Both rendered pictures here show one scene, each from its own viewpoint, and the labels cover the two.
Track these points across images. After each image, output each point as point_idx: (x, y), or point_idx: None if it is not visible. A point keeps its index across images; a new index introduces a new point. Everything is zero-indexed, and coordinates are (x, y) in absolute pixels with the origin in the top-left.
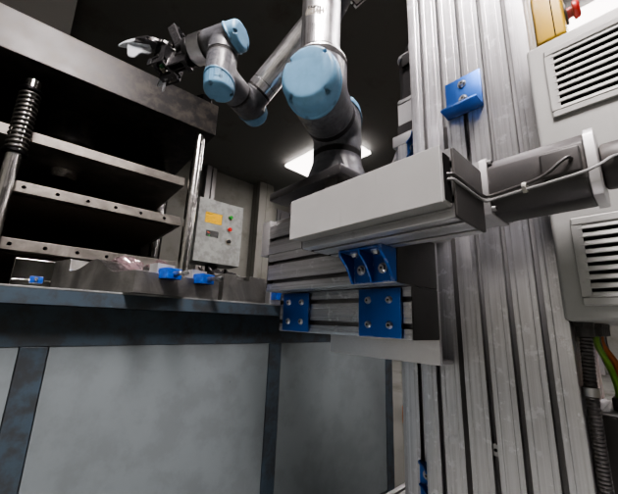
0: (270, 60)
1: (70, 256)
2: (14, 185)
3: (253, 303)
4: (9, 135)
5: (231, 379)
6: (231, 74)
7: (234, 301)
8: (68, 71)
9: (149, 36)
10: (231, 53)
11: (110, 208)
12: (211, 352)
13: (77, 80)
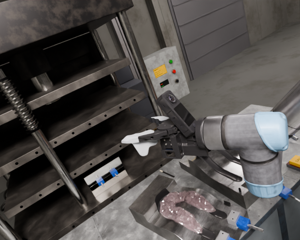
0: None
1: (104, 159)
2: (52, 147)
3: (271, 208)
4: (24, 123)
5: (264, 237)
6: (281, 176)
7: (262, 217)
8: (8, 47)
9: (154, 135)
10: (277, 157)
11: (103, 118)
12: (251, 237)
13: (19, 47)
